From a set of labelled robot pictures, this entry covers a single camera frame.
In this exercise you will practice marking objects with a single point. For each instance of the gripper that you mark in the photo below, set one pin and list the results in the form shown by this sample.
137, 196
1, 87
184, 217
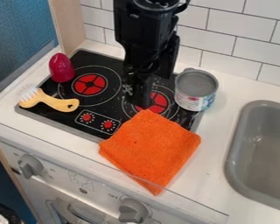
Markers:
150, 59

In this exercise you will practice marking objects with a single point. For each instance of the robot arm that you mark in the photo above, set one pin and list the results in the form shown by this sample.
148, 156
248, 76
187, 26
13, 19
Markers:
144, 23

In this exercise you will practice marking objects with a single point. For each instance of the silver can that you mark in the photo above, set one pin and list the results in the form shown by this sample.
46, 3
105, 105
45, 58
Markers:
196, 89

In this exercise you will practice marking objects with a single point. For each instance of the toy stove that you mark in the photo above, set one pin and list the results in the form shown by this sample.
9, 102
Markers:
89, 84

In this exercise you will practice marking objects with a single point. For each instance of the orange cloth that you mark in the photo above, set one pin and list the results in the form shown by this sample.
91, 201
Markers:
150, 148

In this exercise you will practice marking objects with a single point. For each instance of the red toy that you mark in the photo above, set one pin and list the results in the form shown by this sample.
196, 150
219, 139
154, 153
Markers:
61, 68

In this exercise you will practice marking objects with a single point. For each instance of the yellow brush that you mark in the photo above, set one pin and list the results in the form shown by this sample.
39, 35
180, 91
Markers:
49, 100

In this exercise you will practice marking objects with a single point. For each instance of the toy sink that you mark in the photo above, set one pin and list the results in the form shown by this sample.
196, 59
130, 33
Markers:
263, 157

